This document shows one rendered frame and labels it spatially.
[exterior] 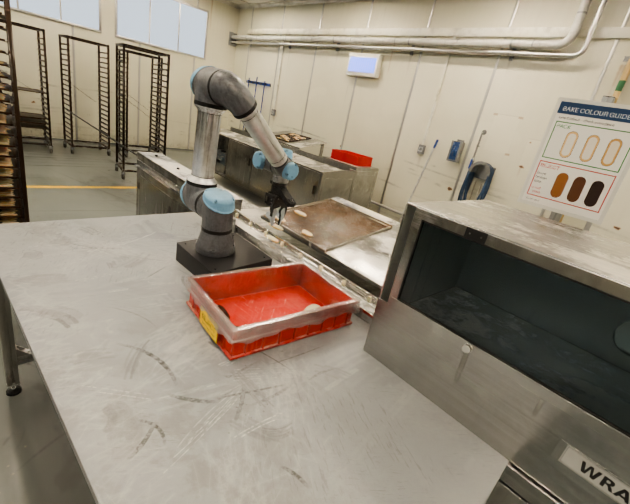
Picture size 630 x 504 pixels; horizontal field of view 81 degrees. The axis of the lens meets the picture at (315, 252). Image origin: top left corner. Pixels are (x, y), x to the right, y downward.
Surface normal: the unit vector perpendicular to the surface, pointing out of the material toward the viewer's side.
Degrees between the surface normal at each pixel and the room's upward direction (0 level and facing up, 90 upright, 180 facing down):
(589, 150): 90
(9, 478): 0
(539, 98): 90
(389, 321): 90
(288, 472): 0
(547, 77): 90
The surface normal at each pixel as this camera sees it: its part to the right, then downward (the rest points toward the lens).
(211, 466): 0.19, -0.91
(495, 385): -0.74, 0.12
